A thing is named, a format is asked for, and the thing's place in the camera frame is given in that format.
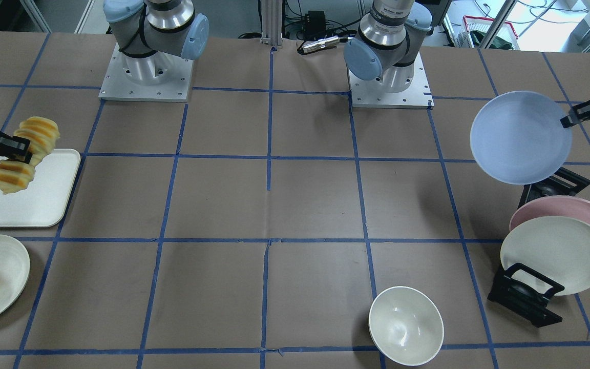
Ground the yellow sliced bread loaf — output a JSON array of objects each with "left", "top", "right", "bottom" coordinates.
[{"left": 0, "top": 116, "right": 61, "bottom": 195}]

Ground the blue plate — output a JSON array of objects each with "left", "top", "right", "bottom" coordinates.
[{"left": 469, "top": 91, "right": 572, "bottom": 185}]

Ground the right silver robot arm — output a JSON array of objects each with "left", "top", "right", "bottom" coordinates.
[{"left": 0, "top": 1, "right": 210, "bottom": 163}]

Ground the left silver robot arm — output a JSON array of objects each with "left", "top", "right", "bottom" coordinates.
[{"left": 344, "top": 1, "right": 590, "bottom": 128}]

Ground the pink plate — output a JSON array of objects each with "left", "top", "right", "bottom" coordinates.
[{"left": 509, "top": 195, "right": 590, "bottom": 231}]

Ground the cream plate in rack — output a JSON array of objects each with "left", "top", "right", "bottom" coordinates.
[{"left": 499, "top": 216, "right": 590, "bottom": 296}]

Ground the cream rectangular tray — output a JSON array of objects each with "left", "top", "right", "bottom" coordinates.
[{"left": 0, "top": 149, "right": 80, "bottom": 228}]

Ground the black dish rack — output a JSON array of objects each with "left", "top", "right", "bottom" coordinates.
[{"left": 488, "top": 167, "right": 590, "bottom": 329}]

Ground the cream bowl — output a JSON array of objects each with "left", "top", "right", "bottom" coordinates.
[{"left": 368, "top": 286, "right": 445, "bottom": 366}]

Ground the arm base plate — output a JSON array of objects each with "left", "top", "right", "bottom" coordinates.
[
  {"left": 98, "top": 44, "right": 195, "bottom": 103},
  {"left": 347, "top": 52, "right": 435, "bottom": 109}
]

